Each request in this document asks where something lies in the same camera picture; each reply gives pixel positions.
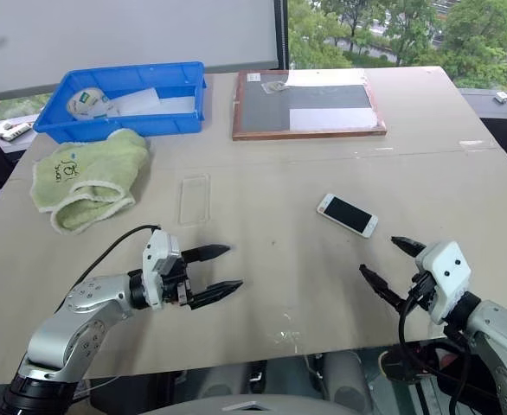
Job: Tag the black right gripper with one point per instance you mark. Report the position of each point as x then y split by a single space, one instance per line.
422 291

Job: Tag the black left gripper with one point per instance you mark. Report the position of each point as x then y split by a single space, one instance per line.
177 285

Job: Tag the white smartphone with black screen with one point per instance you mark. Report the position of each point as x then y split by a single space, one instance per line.
348 215

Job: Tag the clear phone case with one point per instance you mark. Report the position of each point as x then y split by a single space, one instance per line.
194 199

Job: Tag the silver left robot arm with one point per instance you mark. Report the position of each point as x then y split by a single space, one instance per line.
85 320

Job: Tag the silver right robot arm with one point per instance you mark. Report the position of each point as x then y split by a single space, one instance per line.
500 337

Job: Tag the grey rounded leg shape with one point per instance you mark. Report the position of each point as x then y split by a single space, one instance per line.
223 380
344 380

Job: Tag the grey rounded body shell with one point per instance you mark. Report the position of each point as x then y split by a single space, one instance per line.
245 406

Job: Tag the green towel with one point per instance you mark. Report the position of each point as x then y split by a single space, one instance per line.
93 173

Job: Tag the white paper rectangle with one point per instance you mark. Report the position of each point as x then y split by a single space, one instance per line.
331 119

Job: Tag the wooden framed dark board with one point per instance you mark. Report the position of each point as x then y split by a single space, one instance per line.
262 112

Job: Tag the white flat paper sheet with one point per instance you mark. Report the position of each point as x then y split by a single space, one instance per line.
177 106

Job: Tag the blue plastic bin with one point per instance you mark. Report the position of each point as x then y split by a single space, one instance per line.
119 127

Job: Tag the clear crumpled tape piece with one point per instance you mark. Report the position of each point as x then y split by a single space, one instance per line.
275 86

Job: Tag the small white box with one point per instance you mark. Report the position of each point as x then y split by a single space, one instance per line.
501 97

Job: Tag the small white label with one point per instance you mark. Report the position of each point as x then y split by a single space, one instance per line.
254 77

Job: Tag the white power strip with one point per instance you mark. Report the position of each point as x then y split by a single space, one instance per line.
11 131

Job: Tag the white roller blind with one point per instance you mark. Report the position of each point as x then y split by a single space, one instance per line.
128 34

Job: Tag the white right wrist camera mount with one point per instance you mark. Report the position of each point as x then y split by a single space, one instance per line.
448 272

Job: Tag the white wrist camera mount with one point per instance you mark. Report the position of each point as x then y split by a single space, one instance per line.
448 272
156 259

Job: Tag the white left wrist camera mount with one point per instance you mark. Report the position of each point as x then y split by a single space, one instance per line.
156 259

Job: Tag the black window frame post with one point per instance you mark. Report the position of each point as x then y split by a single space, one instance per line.
282 34

